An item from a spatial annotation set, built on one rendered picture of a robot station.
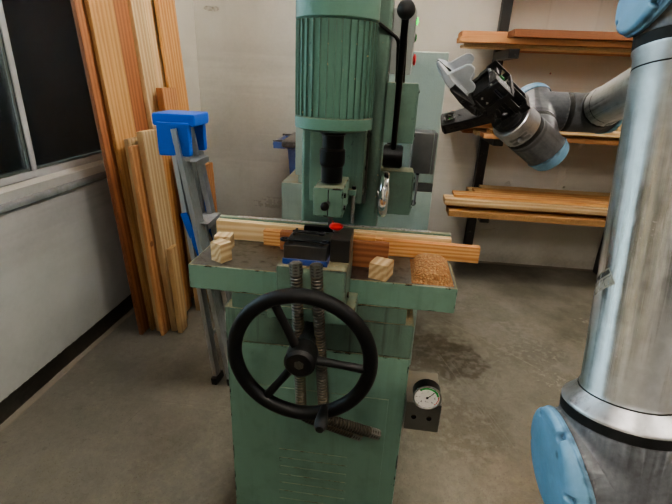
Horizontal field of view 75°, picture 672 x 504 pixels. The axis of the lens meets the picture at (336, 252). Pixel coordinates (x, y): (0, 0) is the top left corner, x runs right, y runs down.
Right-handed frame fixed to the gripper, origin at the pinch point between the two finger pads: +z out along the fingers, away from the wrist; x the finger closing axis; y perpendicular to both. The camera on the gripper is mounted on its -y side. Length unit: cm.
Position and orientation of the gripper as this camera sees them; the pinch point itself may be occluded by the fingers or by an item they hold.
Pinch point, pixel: (438, 67)
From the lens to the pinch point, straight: 96.0
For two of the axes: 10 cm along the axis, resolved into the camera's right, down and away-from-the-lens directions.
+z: -7.9, -4.1, -4.6
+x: -1.3, 8.4, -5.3
